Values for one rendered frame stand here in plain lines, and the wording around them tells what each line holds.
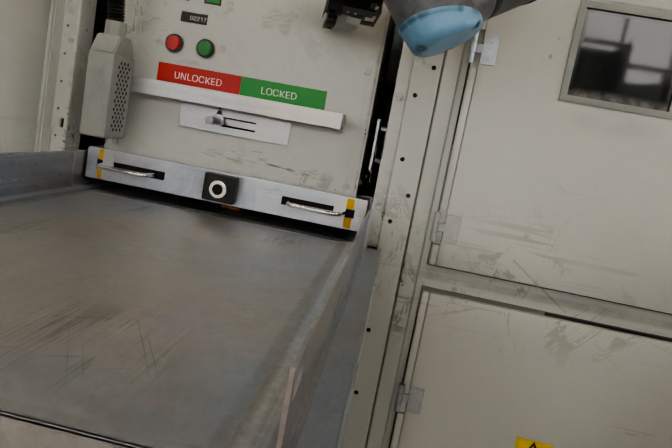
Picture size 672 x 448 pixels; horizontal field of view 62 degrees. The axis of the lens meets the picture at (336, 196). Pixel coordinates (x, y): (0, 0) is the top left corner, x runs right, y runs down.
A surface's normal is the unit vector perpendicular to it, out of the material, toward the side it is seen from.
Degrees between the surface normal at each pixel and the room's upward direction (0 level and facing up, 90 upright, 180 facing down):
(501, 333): 90
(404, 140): 90
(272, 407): 0
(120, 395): 0
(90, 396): 0
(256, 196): 90
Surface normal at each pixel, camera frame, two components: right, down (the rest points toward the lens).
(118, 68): 0.98, 0.19
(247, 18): -0.13, 0.11
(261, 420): 0.18, -0.98
